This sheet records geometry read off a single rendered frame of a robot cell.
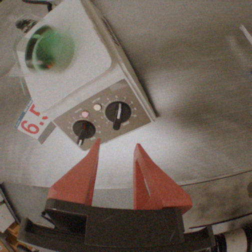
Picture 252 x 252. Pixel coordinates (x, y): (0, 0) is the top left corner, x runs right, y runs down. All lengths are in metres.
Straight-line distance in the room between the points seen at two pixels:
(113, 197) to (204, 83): 1.20
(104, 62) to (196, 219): 0.86
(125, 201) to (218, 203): 0.75
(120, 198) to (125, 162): 1.05
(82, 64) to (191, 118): 0.17
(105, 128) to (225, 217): 0.86
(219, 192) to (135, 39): 0.74
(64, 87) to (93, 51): 0.05
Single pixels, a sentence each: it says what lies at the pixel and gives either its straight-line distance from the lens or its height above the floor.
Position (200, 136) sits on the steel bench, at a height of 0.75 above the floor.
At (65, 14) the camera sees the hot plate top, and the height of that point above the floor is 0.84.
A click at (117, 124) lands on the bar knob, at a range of 0.20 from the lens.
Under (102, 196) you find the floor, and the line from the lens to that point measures 1.37.
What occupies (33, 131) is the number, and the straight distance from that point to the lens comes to 0.35.
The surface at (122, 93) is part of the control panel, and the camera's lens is 0.19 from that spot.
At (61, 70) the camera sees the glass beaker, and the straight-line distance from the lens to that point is 0.18.
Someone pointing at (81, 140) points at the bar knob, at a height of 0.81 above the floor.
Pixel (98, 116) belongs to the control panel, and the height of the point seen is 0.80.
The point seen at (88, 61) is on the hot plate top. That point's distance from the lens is 0.18.
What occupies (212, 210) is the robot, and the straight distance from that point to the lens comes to 0.90.
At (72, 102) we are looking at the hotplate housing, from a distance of 0.21.
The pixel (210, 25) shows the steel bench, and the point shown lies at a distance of 0.28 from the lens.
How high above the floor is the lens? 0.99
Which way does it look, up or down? 71 degrees down
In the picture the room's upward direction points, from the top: 132 degrees counter-clockwise
